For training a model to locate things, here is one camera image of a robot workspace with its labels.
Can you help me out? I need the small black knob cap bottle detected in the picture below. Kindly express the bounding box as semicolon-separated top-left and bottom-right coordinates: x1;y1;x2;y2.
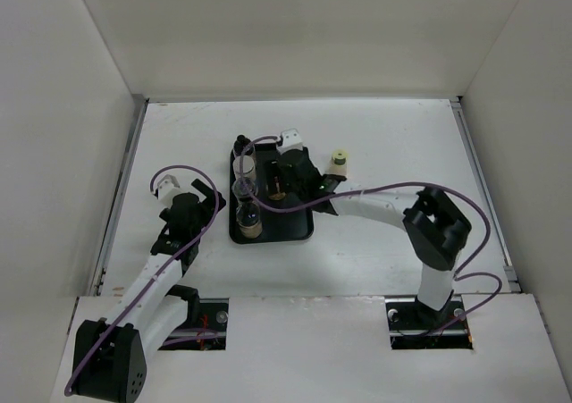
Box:
232;134;256;159

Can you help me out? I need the black round cap bottle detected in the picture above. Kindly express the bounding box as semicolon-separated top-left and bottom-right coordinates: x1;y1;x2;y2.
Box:
236;202;263;239

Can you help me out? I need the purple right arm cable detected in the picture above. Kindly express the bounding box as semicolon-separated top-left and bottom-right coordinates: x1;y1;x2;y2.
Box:
239;137;506;337

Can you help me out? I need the yellow cap condiment bottle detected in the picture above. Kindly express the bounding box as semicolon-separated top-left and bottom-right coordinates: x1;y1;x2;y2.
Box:
329;149;348;177

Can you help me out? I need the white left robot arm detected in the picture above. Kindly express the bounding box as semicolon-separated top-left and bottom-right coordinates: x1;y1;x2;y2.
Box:
63;178;226;402

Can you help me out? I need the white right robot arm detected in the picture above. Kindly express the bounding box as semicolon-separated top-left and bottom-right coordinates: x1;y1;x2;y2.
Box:
275;147;472;328

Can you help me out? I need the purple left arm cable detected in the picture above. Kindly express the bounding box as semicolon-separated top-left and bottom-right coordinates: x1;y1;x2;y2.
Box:
64;164;223;398

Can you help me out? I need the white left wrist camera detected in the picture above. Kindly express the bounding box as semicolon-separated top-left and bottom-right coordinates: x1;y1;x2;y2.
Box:
156;174;182;208

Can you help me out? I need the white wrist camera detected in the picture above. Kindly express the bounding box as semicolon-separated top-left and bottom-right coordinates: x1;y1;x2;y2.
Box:
276;129;304;155
156;174;182;208

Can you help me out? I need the pink cap condiment bottle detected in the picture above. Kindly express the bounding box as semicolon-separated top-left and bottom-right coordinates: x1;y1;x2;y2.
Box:
267;174;286;201

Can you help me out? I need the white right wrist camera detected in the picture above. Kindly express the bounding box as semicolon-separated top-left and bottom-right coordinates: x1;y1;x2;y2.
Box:
276;129;304;155

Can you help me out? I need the blue label silver lid bottle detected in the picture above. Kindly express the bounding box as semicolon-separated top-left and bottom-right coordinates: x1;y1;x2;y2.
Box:
232;155;257;181

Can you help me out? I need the chrome cap condiment bottle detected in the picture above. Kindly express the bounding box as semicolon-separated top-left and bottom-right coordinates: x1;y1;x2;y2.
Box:
231;177;258;202

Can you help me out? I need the black rectangular plastic tray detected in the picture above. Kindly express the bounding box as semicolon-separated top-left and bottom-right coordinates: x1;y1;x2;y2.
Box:
228;144;314;245

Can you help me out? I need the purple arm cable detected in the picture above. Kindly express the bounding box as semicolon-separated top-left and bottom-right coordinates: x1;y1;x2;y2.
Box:
64;164;223;398
239;137;506;337

